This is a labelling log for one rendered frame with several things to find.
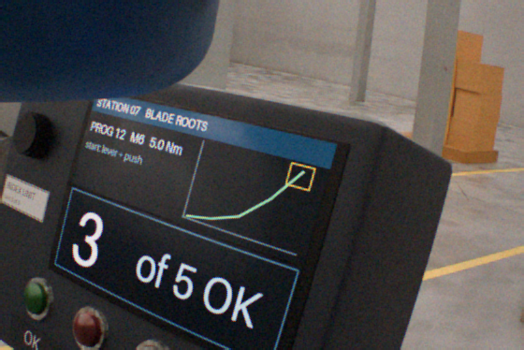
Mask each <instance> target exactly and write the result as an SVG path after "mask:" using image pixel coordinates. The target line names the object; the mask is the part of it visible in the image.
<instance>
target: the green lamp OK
mask: <svg viewBox="0 0 524 350"><path fill-rule="evenodd" d="M24 291H25V292H24V295H23V298H24V303H25V306H26V310H27V312H28V314H29V315H30V316H32V317H33V318H35V319H38V320H41V321H43V320H45V319H46V318H48V317H49V315H51V311H52V309H53V303H54V297H53V294H52V290H51V286H50V283H49V282H48V281H47V280H46V279H45V278H42V277H37V278H32V279H31V281H29V283H28V284H27V286H26V288H25V290H24Z"/></svg>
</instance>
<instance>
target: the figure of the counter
mask: <svg viewBox="0 0 524 350"><path fill-rule="evenodd" d="M66 205H67V206H66V208H65V214H64V221H63V223H62V226H61V232H60V236H59V241H58V243H57V247H56V248H57V250H56V253H55V257H54V262H53V264H52V265H53V266H54V267H55V268H57V269H59V270H61V271H63V272H65V273H66V274H68V275H71V276H73V277H76V278H77V279H79V280H81V281H82V282H85V283H86V284H88V285H90V286H92V287H93V288H96V289H98V290H99V291H101V292H103V293H105V294H106V295H107V294H108V290H109V283H110V279H111V274H112V271H113V268H114V262H115V258H116V255H117V249H118V247H119V243H120V239H121V234H122V231H123V228H124V219H125V216H126V213H127V209H128V207H127V206H125V205H123V204H120V203H118V202H115V201H113V200H110V199H108V198H105V197H102V196H100V195H97V194H95V193H92V192H90V191H87V190H83V189H80V188H79V187H76V186H74V185H71V187H70V193H69V197H68V200H67V203H66Z"/></svg>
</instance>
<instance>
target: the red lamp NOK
mask: <svg viewBox="0 0 524 350"><path fill-rule="evenodd" d="M73 322H74V326H73V333H74V336H75V338H76V341H77V344H78V345H79V346H80V348H81V349H83V350H102V349H103V348H104V347H105V344H106V343H107V339H108V336H109V330H108V323H107V320H106V318H105V316H104V315H103V313H102V312H101V311H100V310H98V309H97V308H96V307H89V306H87V307H84V308H82V309H80V310H79V312H78V313H77V314H76V315H75V319H74V321H73Z"/></svg>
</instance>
